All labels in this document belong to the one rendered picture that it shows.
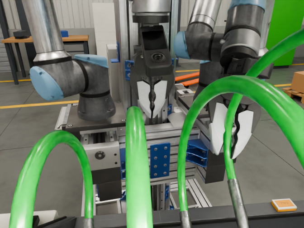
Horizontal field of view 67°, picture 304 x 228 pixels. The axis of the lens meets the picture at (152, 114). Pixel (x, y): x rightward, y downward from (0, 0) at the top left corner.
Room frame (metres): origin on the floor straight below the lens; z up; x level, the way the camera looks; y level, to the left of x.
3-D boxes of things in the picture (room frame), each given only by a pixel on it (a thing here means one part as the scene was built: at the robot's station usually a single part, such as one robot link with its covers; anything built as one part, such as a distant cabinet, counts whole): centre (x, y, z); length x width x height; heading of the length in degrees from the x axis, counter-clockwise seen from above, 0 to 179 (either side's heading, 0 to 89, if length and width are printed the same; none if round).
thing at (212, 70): (0.95, -0.27, 1.20); 0.13 x 0.12 x 0.14; 63
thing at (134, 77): (0.46, 0.02, 1.29); 0.05 x 0.02 x 0.09; 95
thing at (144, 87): (0.48, 0.02, 1.24); 0.06 x 0.03 x 0.09; 5
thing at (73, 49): (5.05, 2.17, 0.52); 1.60 x 0.70 x 1.03; 103
